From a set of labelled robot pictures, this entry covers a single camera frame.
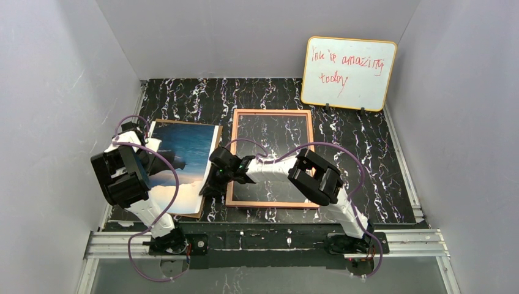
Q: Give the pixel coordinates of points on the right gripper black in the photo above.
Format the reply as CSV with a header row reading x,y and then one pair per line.
x,y
212,186

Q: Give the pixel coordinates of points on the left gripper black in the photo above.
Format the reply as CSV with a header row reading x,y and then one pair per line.
x,y
171,163

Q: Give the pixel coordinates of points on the sky and sea photo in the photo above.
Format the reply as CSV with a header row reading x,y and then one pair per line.
x,y
187,147

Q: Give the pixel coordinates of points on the clear acrylic sheet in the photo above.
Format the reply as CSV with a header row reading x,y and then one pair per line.
x,y
280,130

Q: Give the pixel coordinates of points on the pink wooden photo frame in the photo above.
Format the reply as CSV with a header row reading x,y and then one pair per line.
x,y
231,182

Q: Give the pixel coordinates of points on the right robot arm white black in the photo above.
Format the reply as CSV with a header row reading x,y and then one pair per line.
x,y
316,178

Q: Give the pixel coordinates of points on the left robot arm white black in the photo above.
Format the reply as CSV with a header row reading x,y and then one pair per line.
x,y
123,171

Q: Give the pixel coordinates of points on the whiteboard with red writing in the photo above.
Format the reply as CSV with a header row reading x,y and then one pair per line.
x,y
347,73

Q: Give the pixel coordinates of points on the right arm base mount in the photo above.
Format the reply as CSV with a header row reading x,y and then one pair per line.
x,y
368,247

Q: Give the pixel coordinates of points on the aluminium rail at front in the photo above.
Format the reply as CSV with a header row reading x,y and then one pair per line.
x,y
396,243

